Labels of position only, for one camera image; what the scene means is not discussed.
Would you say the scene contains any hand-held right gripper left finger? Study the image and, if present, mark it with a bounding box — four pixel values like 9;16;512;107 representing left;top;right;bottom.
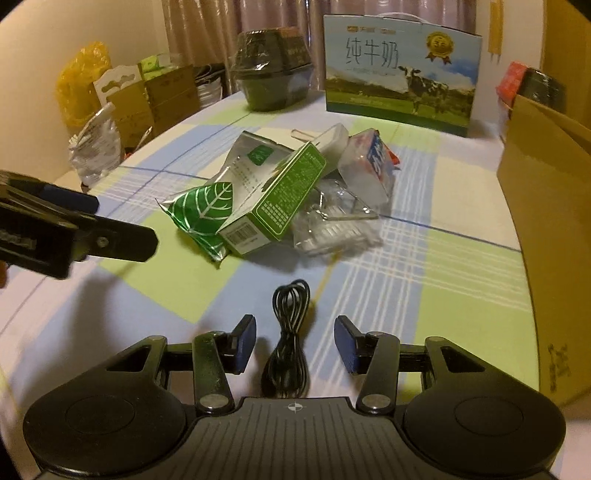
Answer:
107;315;257;414

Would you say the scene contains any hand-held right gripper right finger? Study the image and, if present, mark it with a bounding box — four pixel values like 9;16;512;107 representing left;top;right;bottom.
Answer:
333;315;485;414

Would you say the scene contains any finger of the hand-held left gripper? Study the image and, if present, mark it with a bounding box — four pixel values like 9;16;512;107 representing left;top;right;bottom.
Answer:
69;213;160;265
0;170;100;215

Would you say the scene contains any black cable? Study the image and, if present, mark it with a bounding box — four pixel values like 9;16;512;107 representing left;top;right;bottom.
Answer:
260;279;313;398

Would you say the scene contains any green leaf print packet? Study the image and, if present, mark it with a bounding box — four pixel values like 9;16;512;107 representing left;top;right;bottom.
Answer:
154;181;239;269

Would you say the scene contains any clear plastic blister pack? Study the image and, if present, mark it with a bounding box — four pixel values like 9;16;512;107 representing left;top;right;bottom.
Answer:
293;179;385;256

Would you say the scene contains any green paper carton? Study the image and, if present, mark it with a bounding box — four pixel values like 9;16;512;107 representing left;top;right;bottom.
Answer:
217;141;328;257

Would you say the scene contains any clear plastic box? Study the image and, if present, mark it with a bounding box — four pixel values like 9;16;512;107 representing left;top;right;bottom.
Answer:
337;129;400;209

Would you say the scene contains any white square night light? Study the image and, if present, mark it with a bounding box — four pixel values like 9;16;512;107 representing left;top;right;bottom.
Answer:
305;124;350;160

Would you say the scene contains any plaid cloth desktop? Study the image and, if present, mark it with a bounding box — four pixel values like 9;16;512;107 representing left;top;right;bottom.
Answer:
0;90;542;480

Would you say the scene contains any white plastic bag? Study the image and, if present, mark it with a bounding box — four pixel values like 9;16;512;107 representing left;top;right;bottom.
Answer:
68;102;123;189

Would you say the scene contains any cardboard box with white hanger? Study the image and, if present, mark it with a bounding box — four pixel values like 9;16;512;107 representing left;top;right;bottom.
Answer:
93;65;156;153

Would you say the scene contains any yellow plastic bag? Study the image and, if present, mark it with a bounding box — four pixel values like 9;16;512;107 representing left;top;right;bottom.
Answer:
55;41;114;129

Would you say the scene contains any plain brown cardboard box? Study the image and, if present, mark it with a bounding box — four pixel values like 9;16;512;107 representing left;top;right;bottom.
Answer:
145;65;200;136

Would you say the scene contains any small light green box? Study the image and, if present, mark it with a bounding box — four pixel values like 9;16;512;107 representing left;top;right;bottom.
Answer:
140;53;172;80

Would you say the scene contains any dark wrapped bowl set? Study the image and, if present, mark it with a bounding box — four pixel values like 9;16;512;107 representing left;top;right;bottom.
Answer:
229;27;314;112

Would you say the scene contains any beige curtain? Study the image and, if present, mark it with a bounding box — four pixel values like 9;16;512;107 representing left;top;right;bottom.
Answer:
164;0;334;99

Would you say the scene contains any milk carton with cow print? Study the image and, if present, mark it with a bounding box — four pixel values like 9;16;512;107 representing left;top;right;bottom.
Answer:
322;12;484;138

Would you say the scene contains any dark bowl set red label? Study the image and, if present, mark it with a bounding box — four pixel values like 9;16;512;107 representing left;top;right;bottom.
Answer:
498;61;570;112

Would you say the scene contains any tall cardboard panel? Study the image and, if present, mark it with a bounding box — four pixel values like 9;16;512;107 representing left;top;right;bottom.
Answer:
539;0;591;95

